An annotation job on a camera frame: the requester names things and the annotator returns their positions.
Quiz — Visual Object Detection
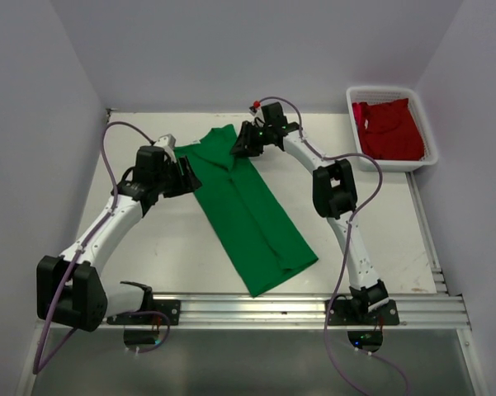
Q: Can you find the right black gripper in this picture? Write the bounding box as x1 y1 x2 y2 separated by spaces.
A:
229 120 272 158

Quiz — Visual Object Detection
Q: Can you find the green t shirt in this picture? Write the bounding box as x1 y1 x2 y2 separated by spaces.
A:
175 125 318 297

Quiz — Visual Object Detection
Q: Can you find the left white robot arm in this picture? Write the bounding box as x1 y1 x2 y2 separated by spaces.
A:
36 145 201 332

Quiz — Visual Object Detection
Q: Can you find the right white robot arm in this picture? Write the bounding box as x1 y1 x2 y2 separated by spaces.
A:
230 97 390 324

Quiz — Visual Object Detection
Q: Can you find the red t shirt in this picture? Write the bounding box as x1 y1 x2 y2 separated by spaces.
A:
352 98 425 161

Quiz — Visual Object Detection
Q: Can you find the white plastic basket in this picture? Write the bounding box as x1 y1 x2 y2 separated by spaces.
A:
346 86 438 172

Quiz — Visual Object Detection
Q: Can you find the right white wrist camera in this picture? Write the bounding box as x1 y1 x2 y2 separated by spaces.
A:
249 101 261 115

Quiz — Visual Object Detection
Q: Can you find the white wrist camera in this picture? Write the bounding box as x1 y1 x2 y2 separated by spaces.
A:
154 134 176 151
249 101 261 115

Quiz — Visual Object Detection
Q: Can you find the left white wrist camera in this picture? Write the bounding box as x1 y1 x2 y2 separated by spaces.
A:
154 134 176 151

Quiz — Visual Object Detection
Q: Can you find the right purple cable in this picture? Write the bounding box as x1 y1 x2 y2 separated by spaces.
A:
322 97 409 396

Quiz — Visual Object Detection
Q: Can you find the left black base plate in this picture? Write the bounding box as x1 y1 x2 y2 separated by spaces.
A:
106 299 182 326

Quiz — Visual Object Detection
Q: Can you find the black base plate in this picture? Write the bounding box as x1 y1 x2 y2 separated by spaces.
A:
328 298 400 326
106 299 182 326

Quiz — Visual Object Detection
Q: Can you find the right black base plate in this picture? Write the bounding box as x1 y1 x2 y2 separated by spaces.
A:
328 298 400 326

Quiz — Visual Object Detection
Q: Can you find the side aluminium rail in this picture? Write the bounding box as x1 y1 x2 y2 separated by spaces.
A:
405 172 449 295

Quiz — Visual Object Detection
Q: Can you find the aluminium mounting rail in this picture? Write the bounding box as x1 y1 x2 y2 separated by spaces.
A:
153 294 470 330

